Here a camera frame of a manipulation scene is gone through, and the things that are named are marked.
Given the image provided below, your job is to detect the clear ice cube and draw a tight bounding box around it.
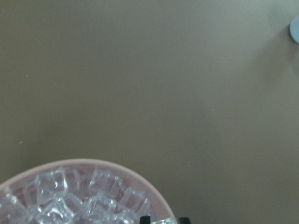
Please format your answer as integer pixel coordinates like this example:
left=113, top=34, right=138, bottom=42
left=151, top=217, right=177, bottom=224

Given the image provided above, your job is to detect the light blue cup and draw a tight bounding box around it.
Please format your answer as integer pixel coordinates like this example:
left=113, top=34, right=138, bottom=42
left=289, top=16, right=299, bottom=44

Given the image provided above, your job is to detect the pink bowl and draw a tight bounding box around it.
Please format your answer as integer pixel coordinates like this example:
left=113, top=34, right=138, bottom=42
left=0, top=159, right=175, bottom=222

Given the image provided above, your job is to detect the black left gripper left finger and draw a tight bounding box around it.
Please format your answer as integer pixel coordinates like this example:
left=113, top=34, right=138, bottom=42
left=139, top=216, right=151, bottom=224

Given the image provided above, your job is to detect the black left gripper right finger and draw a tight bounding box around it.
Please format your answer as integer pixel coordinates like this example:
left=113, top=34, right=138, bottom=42
left=178, top=217, right=189, bottom=224

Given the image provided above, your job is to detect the pile of ice cubes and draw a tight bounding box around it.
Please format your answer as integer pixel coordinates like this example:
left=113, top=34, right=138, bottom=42
left=0, top=168, right=155, bottom=224

